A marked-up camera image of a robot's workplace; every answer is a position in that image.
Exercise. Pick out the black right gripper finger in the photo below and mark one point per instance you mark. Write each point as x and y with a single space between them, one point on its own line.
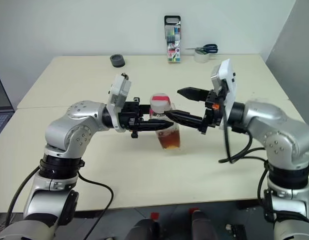
194 94
187 118

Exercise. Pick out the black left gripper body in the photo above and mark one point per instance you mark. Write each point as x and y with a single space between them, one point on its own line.
129 115

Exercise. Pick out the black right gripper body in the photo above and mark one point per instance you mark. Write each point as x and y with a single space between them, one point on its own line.
214 115

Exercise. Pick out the clear bottle with pink label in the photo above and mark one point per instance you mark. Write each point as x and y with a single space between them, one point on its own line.
169 140

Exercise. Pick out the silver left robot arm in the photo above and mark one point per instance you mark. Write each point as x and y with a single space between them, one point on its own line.
77 117

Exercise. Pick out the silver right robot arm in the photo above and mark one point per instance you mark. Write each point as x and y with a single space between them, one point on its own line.
269 120

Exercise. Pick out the white tape roll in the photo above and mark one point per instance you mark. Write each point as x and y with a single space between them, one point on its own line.
200 58

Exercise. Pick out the coloured marker pen pack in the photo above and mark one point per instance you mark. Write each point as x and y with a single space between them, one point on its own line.
173 50

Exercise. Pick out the dark rounded housing red tab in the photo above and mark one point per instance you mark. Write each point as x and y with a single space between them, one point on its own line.
142 230
203 225

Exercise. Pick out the dark grey laptop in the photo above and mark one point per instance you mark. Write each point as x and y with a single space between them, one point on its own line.
0 100

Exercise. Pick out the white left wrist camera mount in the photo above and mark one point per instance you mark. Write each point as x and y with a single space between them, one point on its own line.
117 92

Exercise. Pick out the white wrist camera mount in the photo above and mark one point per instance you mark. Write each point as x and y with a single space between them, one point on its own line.
117 92
228 82

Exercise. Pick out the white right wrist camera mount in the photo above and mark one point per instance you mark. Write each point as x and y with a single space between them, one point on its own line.
228 82

